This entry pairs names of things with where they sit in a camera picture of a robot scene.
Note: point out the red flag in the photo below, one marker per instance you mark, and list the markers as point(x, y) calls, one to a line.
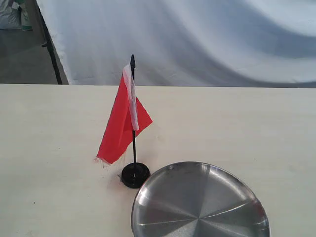
point(128, 117)

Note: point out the round stainless steel plate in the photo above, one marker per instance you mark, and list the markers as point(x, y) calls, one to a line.
point(196, 199)

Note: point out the white backdrop cloth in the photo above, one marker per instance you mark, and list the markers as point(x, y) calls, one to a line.
point(247, 43)

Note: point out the black backdrop stand pole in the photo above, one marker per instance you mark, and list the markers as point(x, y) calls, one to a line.
point(49, 46)

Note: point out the white sack in background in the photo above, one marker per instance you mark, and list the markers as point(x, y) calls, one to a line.
point(14, 15)

